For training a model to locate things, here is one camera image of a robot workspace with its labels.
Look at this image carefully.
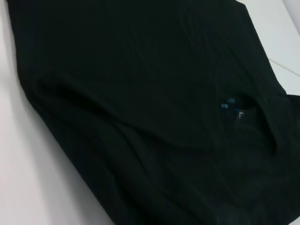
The black shirt with FREE! print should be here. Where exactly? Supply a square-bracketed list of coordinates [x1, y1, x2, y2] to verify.
[7, 0, 300, 225]

